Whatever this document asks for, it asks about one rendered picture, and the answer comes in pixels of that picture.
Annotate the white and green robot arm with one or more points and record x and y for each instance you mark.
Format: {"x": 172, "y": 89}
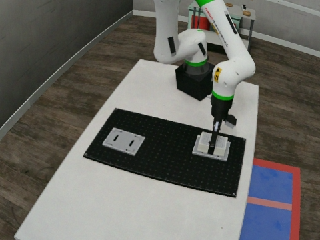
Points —
{"x": 191, "y": 45}

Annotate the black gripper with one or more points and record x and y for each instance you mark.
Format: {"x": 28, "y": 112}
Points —
{"x": 218, "y": 118}

